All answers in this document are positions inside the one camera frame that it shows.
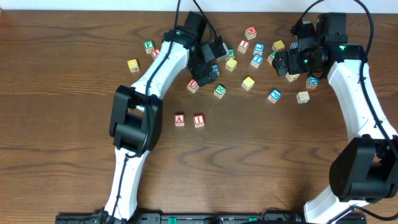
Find blue 2 block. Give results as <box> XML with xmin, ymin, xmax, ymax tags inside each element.
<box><xmin>212</xmin><ymin>65</ymin><xmax>220</xmax><ymax>75</ymax></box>

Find yellow block upper right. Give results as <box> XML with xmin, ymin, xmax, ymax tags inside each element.
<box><xmin>272</xmin><ymin>40</ymin><xmax>285</xmax><ymax>52</ymax></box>

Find yellow O block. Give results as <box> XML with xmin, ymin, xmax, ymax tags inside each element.
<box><xmin>226</xmin><ymin>58</ymin><xmax>238</xmax><ymax>72</ymax></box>

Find green B block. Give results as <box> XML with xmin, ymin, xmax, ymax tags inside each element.
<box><xmin>225</xmin><ymin>49</ymin><xmax>235</xmax><ymax>61</ymax></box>

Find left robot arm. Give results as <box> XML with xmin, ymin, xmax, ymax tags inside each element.
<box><xmin>99</xmin><ymin>12</ymin><xmax>228</xmax><ymax>223</ymax></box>

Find red U block centre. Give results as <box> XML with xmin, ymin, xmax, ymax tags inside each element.
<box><xmin>187</xmin><ymin>79</ymin><xmax>199</xmax><ymax>93</ymax></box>

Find red X block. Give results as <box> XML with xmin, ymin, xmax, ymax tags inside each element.
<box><xmin>150</xmin><ymin>49</ymin><xmax>160</xmax><ymax>60</ymax></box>

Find green R block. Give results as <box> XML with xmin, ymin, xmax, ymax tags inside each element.
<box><xmin>214</xmin><ymin>84</ymin><xmax>226</xmax><ymax>99</ymax></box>

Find yellow block far left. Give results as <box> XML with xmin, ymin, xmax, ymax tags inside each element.
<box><xmin>127</xmin><ymin>59</ymin><xmax>139</xmax><ymax>73</ymax></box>

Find black cable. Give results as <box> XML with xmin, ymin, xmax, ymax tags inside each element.
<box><xmin>290</xmin><ymin>0</ymin><xmax>398</xmax><ymax>222</ymax></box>
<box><xmin>105</xmin><ymin>0</ymin><xmax>218</xmax><ymax>224</ymax></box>

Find yellow K block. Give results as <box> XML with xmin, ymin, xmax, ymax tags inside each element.
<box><xmin>285</xmin><ymin>73</ymin><xmax>300</xmax><ymax>82</ymax></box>

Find green Z block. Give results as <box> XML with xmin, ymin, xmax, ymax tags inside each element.
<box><xmin>267</xmin><ymin>52</ymin><xmax>276</xmax><ymax>65</ymax></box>

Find blue D block right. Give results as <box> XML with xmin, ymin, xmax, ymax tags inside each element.
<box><xmin>306</xmin><ymin>77</ymin><xmax>319</xmax><ymax>89</ymax></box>

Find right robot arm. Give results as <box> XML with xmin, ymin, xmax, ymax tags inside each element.
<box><xmin>272</xmin><ymin>12</ymin><xmax>397</xmax><ymax>223</ymax></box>

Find blue P block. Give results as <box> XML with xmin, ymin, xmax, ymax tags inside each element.
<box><xmin>267</xmin><ymin>89</ymin><xmax>282</xmax><ymax>103</ymax></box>

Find red M block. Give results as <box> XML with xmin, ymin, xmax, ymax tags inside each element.
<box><xmin>245</xmin><ymin>26</ymin><xmax>257</xmax><ymax>40</ymax></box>

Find blue D block upper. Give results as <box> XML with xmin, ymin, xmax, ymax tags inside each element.
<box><xmin>290</xmin><ymin>42</ymin><xmax>298</xmax><ymax>49</ymax></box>

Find red i block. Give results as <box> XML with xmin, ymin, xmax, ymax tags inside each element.
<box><xmin>238</xmin><ymin>39</ymin><xmax>249</xmax><ymax>54</ymax></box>
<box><xmin>193</xmin><ymin>114</ymin><xmax>205</xmax><ymax>128</ymax></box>

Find right black cable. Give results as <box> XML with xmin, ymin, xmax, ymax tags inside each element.
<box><xmin>290</xmin><ymin>0</ymin><xmax>398</xmax><ymax>222</ymax></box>

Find blue L block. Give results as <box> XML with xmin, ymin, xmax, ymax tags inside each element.
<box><xmin>253</xmin><ymin>43</ymin><xmax>265</xmax><ymax>56</ymax></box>

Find yellow S block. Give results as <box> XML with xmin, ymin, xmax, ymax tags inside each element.
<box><xmin>242</xmin><ymin>77</ymin><xmax>255</xmax><ymax>91</ymax></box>

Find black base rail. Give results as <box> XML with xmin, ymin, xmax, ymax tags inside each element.
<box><xmin>55</xmin><ymin>212</ymin><xmax>368</xmax><ymax>224</ymax></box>

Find red A block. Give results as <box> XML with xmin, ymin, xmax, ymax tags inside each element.
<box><xmin>174</xmin><ymin>114</ymin><xmax>185</xmax><ymax>127</ymax></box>

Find blue d block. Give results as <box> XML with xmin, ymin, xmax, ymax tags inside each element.
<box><xmin>306</xmin><ymin>77</ymin><xmax>319</xmax><ymax>89</ymax></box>
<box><xmin>290</xmin><ymin>42</ymin><xmax>298</xmax><ymax>49</ymax></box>

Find green F block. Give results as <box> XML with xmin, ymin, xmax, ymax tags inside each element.
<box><xmin>144</xmin><ymin>40</ymin><xmax>155</xmax><ymax>54</ymax></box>

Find left black cable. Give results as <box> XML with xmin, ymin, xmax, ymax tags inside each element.
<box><xmin>105</xmin><ymin>0</ymin><xmax>218</xmax><ymax>224</ymax></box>

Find blue T block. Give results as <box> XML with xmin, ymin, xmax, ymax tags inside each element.
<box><xmin>251</xmin><ymin>54</ymin><xmax>264</xmax><ymax>68</ymax></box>

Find plain L 7 block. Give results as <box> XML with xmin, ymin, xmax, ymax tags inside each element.
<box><xmin>296</xmin><ymin>91</ymin><xmax>310</xmax><ymax>104</ymax></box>

